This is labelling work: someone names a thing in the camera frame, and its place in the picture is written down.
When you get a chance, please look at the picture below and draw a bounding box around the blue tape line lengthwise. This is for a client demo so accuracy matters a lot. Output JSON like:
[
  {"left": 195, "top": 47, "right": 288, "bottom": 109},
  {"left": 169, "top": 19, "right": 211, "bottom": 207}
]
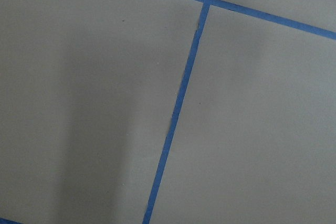
[{"left": 142, "top": 0, "right": 211, "bottom": 223}]

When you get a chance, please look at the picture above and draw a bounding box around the blue tape line crosswise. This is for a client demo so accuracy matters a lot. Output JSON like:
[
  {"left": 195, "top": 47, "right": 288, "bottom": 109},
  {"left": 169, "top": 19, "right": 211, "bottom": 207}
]
[{"left": 193, "top": 0, "right": 335, "bottom": 40}]

